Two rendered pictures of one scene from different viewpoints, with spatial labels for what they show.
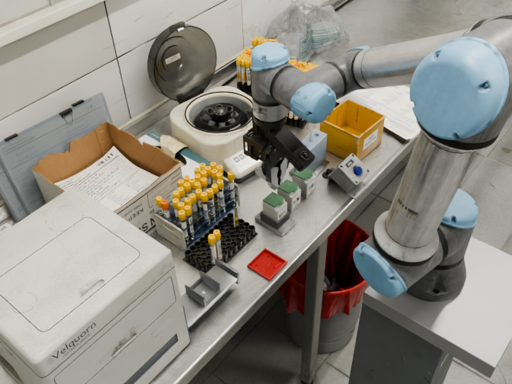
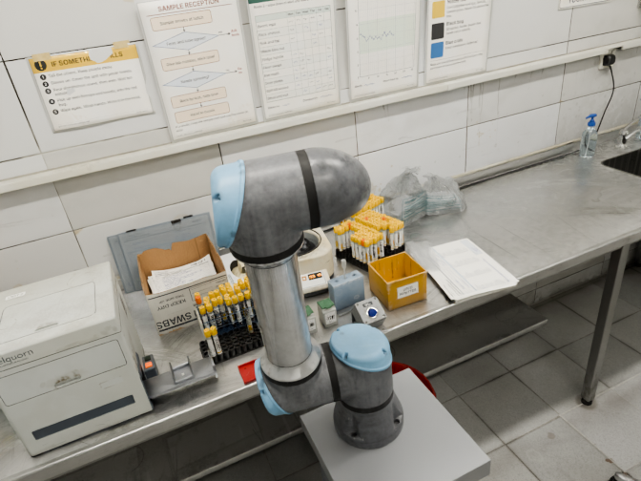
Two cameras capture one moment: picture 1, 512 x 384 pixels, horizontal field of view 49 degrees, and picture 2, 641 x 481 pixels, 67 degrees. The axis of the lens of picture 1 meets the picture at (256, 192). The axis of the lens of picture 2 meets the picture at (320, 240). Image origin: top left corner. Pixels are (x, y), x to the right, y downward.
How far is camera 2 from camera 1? 69 cm
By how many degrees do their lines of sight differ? 27
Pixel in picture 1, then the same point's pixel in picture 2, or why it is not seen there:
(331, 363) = not seen: outside the picture
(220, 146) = not seen: hidden behind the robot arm
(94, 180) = (179, 275)
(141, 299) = (83, 347)
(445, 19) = (577, 203)
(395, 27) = (519, 203)
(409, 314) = (321, 449)
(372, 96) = (447, 257)
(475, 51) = (225, 169)
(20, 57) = (144, 176)
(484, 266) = (427, 430)
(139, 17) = not seen: hidden behind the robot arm
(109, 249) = (81, 305)
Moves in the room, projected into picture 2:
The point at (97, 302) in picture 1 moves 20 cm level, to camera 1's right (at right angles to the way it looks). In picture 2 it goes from (39, 336) to (107, 357)
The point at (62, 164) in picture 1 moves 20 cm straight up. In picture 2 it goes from (163, 258) to (146, 205)
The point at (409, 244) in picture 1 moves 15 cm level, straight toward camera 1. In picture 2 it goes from (273, 362) to (199, 411)
